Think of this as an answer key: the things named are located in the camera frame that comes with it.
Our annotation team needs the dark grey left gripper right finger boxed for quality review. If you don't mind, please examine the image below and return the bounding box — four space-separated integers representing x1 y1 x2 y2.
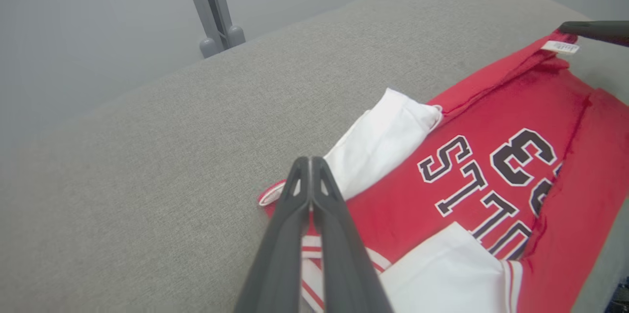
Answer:
311 156 394 313

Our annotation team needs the grey rounded post cap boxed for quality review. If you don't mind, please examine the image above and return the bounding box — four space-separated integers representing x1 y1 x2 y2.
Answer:
227 25 246 48
199 36 220 58

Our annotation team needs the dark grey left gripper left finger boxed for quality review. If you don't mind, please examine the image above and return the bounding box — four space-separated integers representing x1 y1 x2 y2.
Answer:
233 156 312 313

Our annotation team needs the red jersey with black numbers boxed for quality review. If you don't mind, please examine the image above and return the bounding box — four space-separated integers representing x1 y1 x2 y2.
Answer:
257 29 629 313

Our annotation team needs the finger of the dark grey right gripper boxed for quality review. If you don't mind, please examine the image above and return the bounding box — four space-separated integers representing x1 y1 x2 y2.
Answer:
558 20 629 48

